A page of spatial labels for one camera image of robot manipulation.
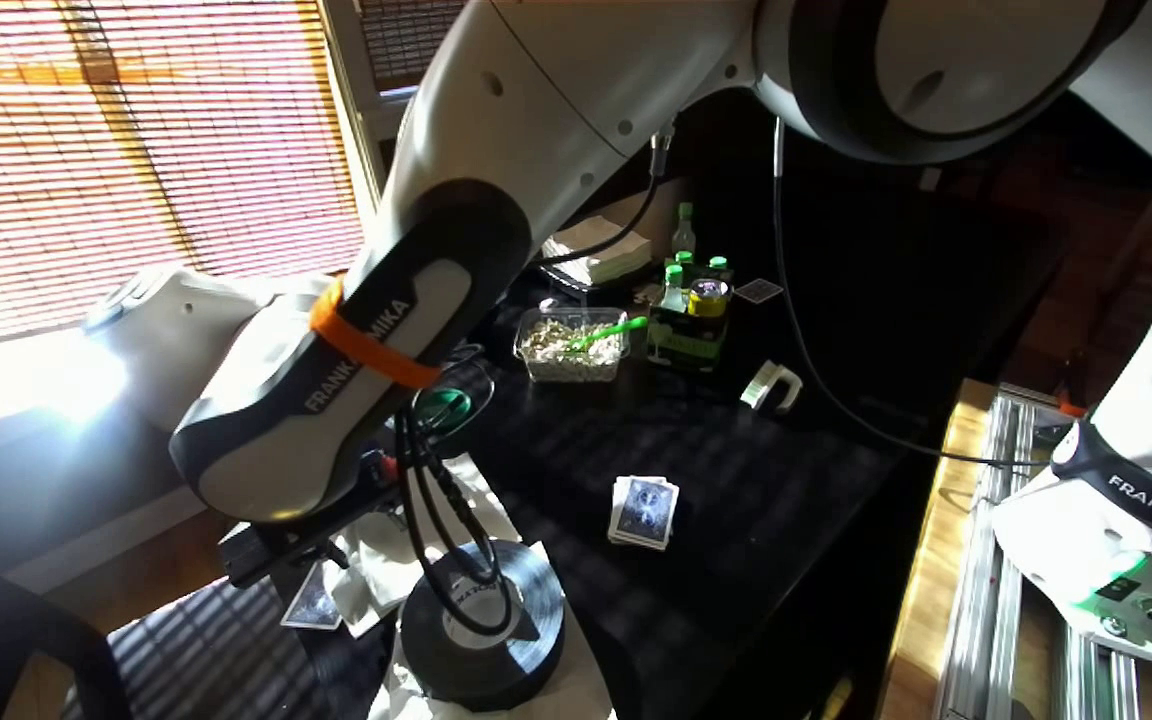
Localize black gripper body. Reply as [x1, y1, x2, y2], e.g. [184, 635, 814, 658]
[217, 512, 381, 592]

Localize white folded napkin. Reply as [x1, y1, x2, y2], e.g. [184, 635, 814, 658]
[276, 557, 357, 640]

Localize green round lid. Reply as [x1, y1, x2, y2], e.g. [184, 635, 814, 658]
[410, 381, 487, 431]

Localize blue-grey tape roll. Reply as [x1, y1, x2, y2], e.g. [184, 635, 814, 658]
[392, 536, 571, 714]

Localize dark wooden chair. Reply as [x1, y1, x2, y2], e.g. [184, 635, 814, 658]
[0, 549, 137, 720]

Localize white napkin under tape roll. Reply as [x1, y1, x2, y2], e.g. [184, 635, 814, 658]
[364, 451, 623, 720]

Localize clear plastic food container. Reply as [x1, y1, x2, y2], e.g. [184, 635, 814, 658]
[507, 305, 636, 389]

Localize bamboo window blinds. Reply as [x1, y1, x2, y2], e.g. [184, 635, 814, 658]
[0, 0, 369, 352]

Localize clear bottle with green cap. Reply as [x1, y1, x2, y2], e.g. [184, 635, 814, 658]
[670, 195, 698, 259]

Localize small white card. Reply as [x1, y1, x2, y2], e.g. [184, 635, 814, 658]
[732, 272, 787, 310]

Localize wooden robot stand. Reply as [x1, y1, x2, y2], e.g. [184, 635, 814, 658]
[870, 375, 1152, 720]

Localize white window frame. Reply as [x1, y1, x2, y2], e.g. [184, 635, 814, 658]
[317, 0, 470, 232]

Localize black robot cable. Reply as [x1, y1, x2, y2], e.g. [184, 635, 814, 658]
[762, 115, 1072, 474]

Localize aluminium frame rails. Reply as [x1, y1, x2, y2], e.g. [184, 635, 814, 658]
[937, 389, 1148, 720]

